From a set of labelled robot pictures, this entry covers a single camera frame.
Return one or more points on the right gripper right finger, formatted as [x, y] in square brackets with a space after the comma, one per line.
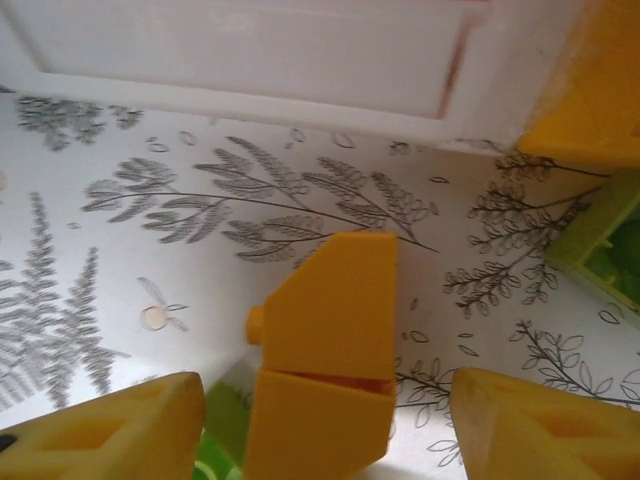
[550, 440]

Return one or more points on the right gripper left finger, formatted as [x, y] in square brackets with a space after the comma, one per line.
[100, 440]

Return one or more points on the orange sloped lego brick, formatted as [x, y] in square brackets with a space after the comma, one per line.
[335, 310]

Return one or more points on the green lego brick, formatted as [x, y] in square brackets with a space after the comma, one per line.
[590, 235]
[225, 440]

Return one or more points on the yellow plastic bin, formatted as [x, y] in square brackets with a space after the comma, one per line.
[600, 100]

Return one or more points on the white plastic bin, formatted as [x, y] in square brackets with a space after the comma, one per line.
[250, 50]

